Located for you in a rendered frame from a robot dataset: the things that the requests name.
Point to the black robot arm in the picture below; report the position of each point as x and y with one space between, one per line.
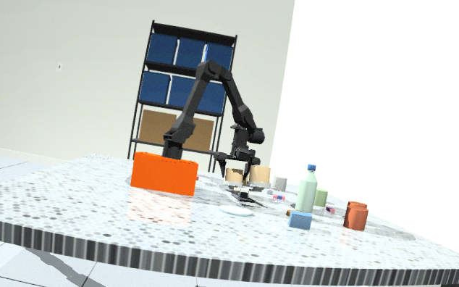
183 126

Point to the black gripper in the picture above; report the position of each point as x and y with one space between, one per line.
221 156

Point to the light blue block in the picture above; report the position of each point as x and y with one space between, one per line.
300 220

